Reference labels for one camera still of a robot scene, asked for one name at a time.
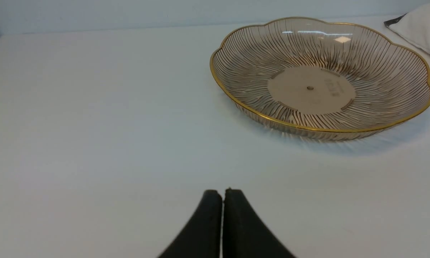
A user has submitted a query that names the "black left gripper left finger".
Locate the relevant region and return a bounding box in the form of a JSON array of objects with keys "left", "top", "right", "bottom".
[{"left": 159, "top": 190, "right": 223, "bottom": 258}]

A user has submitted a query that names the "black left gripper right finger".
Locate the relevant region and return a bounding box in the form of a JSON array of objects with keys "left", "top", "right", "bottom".
[{"left": 222, "top": 188, "right": 294, "bottom": 258}]

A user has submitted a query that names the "white cloth bag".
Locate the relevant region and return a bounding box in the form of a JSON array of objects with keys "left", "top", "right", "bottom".
[{"left": 384, "top": 3, "right": 430, "bottom": 55}]

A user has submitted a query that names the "gold-rimmed clear ribbed plate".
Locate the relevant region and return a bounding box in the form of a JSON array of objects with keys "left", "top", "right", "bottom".
[{"left": 210, "top": 17, "right": 430, "bottom": 141}]

